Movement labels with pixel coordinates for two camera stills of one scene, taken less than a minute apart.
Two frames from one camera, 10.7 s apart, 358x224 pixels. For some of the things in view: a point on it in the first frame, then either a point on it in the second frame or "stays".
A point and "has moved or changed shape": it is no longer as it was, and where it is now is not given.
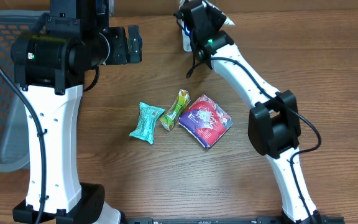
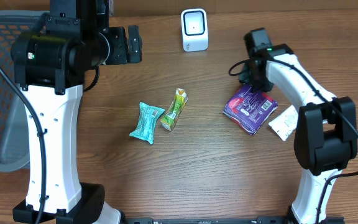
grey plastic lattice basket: [3, 145] stays
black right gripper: [217, 16] -> [247, 79]
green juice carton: [168, 120] stays
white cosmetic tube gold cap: [227, 20] has moved or changed shape
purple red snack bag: [206, 121] -> [249, 110]
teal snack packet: [145, 127] stays
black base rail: [227, 220] stays
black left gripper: [115, 38] stays
